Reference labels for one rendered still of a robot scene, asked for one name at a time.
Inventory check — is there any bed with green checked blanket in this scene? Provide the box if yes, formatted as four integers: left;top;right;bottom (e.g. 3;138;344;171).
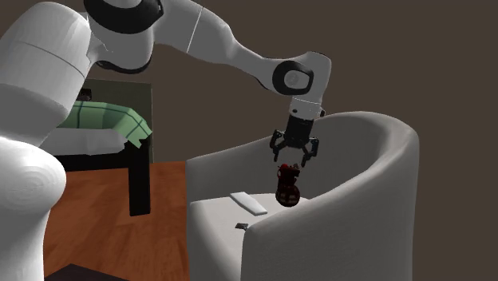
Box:
38;88;154;217

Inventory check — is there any red round figure toy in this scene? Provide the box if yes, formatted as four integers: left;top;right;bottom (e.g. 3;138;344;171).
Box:
275;163;301;208

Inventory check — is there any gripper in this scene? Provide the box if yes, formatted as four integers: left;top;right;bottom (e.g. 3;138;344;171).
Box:
269;113;321;168

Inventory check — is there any light grey armchair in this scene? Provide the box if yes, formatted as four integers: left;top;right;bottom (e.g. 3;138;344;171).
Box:
185;111;421;281

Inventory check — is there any white remote control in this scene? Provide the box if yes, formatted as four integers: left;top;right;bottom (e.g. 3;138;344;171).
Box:
228;191;269;216

